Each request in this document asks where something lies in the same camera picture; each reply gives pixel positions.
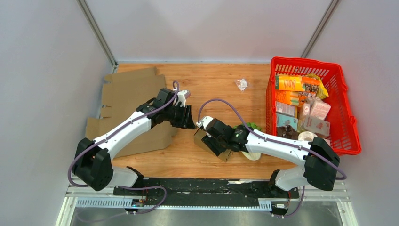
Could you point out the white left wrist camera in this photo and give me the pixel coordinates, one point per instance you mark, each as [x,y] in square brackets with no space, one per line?
[181,98]

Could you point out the red plastic basket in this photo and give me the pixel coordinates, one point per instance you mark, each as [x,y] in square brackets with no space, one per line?
[344,136]

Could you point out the aluminium frame post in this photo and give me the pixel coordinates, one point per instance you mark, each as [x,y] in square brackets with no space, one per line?
[97,32]
[328,14]

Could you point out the aluminium frame post right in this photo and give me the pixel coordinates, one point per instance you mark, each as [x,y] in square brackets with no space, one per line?
[328,14]

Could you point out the pink snack package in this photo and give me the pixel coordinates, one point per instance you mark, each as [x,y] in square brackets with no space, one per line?
[320,110]

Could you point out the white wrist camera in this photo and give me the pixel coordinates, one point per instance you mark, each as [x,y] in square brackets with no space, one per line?
[181,98]
[204,122]

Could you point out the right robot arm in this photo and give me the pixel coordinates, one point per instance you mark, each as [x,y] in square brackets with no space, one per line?
[316,162]

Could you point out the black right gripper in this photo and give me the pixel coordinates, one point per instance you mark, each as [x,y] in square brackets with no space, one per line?
[209,141]

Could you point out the brown cardboard sheet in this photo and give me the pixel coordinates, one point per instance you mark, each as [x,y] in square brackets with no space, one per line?
[121,95]

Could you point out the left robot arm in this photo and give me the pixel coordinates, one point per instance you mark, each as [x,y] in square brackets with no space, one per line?
[92,165]

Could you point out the brown cardboard box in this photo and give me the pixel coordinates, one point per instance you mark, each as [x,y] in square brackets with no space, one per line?
[199,134]

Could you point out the teal box package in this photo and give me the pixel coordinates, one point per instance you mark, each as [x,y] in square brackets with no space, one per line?
[284,120]

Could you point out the green lettuce head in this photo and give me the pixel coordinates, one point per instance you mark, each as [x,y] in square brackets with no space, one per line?
[251,155]

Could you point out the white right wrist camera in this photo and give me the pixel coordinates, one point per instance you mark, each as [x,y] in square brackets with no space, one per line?
[204,122]

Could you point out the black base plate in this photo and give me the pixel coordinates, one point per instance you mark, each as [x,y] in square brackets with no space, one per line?
[206,192]

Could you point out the clear bag white parts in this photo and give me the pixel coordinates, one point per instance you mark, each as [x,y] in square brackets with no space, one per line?
[242,84]

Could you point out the brown chocolate package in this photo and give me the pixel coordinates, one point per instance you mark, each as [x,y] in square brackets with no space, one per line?
[287,132]

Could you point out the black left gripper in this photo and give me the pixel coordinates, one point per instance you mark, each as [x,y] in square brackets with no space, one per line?
[187,122]

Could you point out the aluminium frame post left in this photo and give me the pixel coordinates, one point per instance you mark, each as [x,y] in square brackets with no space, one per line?
[97,32]

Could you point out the orange sponge pack lower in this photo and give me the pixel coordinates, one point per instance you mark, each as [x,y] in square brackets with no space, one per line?
[287,97]

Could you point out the white tape roll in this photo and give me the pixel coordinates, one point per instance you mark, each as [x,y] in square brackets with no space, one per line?
[306,136]

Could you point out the pink white package lower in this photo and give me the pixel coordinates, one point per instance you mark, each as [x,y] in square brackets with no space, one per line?
[315,125]

